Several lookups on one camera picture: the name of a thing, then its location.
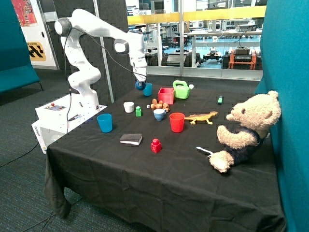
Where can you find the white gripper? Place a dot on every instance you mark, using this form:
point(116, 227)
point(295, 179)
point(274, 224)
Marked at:
point(139, 68)

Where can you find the dark blue ball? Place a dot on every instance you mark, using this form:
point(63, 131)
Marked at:
point(140, 85)

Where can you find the small brown plush toy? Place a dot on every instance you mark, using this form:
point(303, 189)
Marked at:
point(159, 105)

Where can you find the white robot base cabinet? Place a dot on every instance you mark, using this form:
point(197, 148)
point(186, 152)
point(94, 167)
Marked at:
point(53, 118)

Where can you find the red square pot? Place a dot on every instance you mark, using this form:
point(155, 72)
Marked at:
point(166, 95)

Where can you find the blue plastic cup back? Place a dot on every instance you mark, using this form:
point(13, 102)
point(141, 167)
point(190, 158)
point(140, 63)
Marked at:
point(148, 89)

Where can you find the blue plastic cup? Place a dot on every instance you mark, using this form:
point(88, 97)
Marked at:
point(148, 89)
point(105, 122)

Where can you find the white plastic cup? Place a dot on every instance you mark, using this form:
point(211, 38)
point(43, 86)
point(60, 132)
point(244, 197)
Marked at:
point(129, 107)

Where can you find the green toy block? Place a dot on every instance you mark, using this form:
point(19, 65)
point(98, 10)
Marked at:
point(138, 111)

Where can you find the green watering can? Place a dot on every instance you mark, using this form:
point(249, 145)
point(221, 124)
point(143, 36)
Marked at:
point(182, 89)

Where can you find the blue plastic cup front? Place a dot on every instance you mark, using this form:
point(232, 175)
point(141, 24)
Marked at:
point(105, 122)

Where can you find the red plastic cup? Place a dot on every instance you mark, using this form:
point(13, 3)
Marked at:
point(177, 122)

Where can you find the black white sponge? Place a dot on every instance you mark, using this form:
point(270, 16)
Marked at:
point(133, 139)

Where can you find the orange toy lizard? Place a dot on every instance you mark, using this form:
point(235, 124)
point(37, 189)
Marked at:
point(201, 117)

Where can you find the black pen on cabinet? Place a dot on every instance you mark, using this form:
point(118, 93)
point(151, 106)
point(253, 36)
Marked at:
point(74, 117)

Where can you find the red toy block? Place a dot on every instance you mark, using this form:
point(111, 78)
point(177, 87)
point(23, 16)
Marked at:
point(156, 145)

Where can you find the green highlighter marker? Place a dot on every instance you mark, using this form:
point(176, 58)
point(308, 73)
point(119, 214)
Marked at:
point(220, 100)

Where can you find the black tablecloth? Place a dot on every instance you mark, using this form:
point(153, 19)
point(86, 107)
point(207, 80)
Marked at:
point(176, 189)

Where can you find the white plastic spoon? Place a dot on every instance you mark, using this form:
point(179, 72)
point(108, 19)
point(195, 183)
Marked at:
point(204, 150)

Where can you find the yellow black warning sign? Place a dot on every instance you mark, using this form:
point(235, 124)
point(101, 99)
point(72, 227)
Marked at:
point(36, 51)

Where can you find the teal sofa bench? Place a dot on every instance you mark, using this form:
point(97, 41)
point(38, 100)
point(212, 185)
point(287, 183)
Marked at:
point(16, 70)

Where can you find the large beige teddy bear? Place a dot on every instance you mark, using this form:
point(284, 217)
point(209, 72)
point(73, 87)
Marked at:
point(256, 116)

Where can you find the blue teacup with handle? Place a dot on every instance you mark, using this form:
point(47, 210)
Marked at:
point(159, 114)

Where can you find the red wall poster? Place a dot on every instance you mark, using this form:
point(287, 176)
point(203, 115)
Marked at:
point(25, 13)

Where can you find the teal partition wall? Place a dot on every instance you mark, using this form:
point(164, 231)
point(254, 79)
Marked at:
point(285, 60)

